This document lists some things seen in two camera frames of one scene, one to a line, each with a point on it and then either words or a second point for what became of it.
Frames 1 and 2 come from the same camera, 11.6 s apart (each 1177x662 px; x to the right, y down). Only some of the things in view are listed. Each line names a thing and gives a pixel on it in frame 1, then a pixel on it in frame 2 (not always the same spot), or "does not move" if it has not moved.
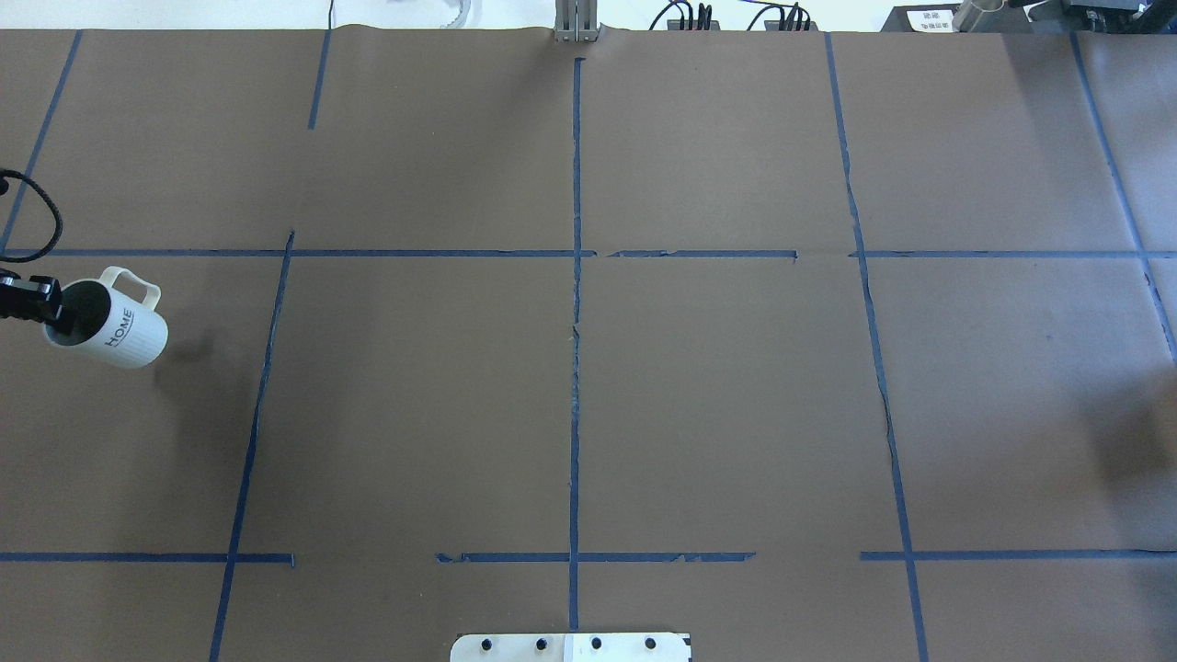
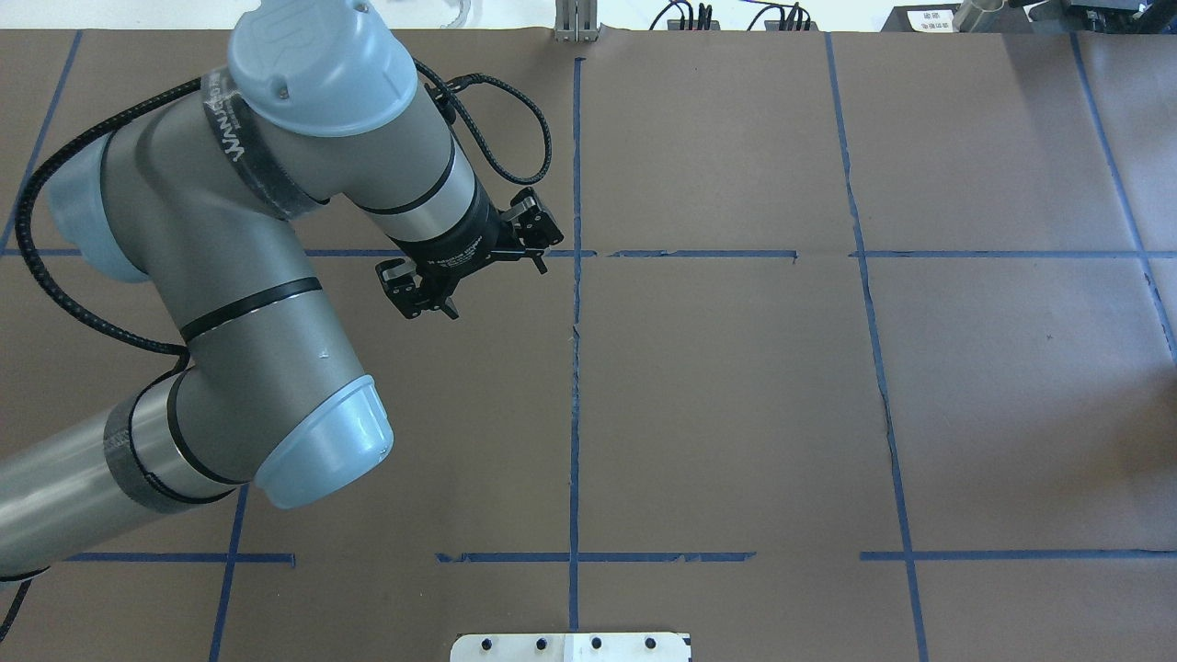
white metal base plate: (572, 647) does not move
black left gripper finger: (36, 298) -> (435, 267)
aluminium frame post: (576, 21) does not move
